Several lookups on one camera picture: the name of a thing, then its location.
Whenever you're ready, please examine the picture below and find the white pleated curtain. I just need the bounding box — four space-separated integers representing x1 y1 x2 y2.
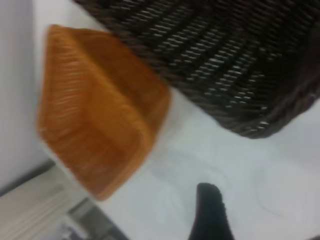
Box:
0 183 76 240

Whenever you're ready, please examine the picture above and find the dark brown wicker basket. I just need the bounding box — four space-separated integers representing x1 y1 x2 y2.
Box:
73 0 320 140

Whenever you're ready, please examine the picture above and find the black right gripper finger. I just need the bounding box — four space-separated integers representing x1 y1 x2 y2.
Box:
188 182 236 240

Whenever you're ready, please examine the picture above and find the light brown wicker basket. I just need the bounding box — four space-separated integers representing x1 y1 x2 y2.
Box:
36 23 173 202

